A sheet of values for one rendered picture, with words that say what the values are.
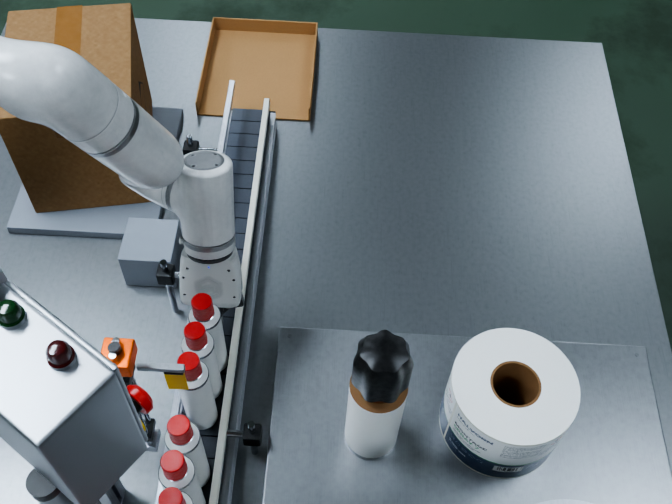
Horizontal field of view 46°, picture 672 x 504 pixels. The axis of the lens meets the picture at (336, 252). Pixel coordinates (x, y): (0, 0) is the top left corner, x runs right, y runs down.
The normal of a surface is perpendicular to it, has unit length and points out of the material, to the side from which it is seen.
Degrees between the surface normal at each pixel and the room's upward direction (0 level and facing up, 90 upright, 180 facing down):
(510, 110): 0
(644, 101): 0
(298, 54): 0
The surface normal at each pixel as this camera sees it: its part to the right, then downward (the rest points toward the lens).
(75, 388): 0.03, -0.58
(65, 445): 0.79, 0.51
